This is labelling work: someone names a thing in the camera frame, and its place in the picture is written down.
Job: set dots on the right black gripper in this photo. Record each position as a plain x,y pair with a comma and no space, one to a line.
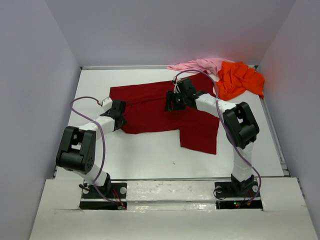
170,96

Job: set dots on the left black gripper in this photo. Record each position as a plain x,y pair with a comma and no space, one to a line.
124,122

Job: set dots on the dark red t shirt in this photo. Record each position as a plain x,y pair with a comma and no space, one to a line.
145,113

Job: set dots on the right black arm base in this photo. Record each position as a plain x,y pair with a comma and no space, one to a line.
234,195

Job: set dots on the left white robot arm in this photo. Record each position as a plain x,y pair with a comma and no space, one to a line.
77,149

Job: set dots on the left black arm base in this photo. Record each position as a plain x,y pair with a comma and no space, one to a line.
111,197

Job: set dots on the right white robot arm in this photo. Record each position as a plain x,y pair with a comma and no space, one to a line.
241,130

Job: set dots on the pink t shirt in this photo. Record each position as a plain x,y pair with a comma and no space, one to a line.
209,65

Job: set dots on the orange t shirt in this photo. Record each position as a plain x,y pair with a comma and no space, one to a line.
235,78

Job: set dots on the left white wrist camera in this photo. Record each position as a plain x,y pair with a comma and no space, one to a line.
106,104

